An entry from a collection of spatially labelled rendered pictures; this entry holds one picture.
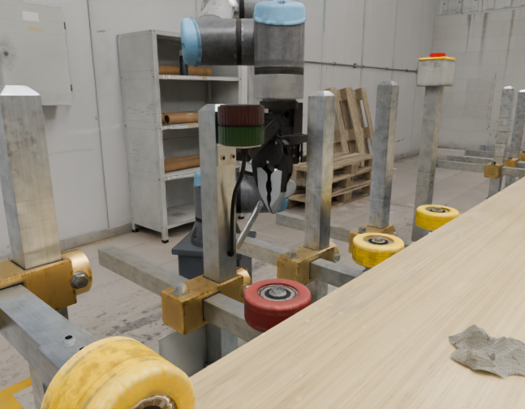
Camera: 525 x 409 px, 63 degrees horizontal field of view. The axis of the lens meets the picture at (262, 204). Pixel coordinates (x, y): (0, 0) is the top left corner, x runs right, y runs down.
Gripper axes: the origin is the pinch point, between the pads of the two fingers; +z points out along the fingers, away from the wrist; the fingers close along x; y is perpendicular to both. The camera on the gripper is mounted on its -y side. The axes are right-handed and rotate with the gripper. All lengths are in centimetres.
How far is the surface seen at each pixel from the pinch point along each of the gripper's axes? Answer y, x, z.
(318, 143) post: 2.7, -8.7, -12.9
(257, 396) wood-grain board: -39, -33, 2
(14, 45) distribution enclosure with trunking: 40, 235, -48
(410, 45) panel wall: 666, 275, -95
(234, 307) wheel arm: -24.5, -15.2, 6.0
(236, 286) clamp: -19.6, -10.5, 6.1
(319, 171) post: 2.7, -9.1, -7.9
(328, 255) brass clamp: 4.7, -10.5, 8.3
